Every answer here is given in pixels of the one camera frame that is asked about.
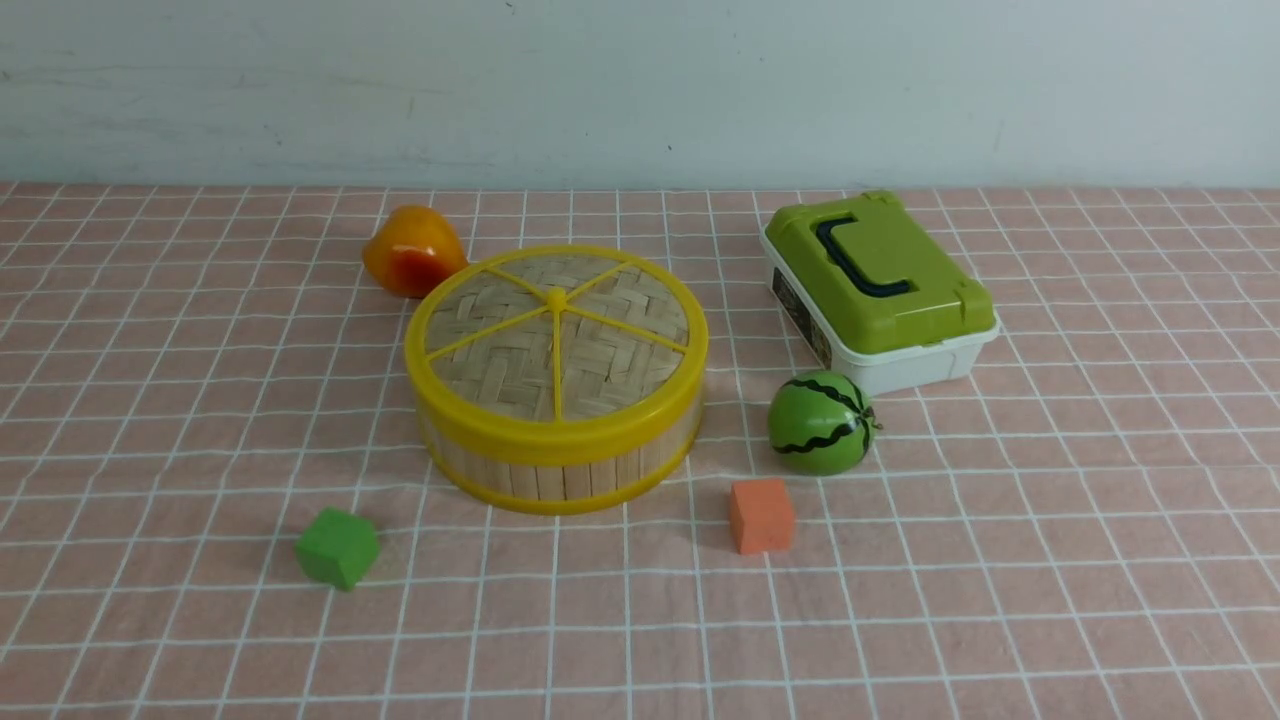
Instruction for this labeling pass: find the yellow woven bamboo steamer lid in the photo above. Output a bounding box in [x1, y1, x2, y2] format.
[404, 245, 710, 466]

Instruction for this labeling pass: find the yellow rimmed bamboo steamer basket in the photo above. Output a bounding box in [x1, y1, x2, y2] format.
[416, 391, 704, 515]

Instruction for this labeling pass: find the green toy watermelon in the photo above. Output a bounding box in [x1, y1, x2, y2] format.
[767, 370, 882, 477]

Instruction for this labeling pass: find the orange foam cube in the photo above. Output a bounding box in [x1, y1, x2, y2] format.
[730, 477, 796, 555]

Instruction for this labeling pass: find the green lidded white plastic box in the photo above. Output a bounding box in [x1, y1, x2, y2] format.
[762, 190, 1002, 396]

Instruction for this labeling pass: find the orange yellow toy mango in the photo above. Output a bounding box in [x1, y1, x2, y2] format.
[362, 205, 468, 299]

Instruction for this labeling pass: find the green foam cube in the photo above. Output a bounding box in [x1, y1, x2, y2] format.
[294, 506, 380, 592]

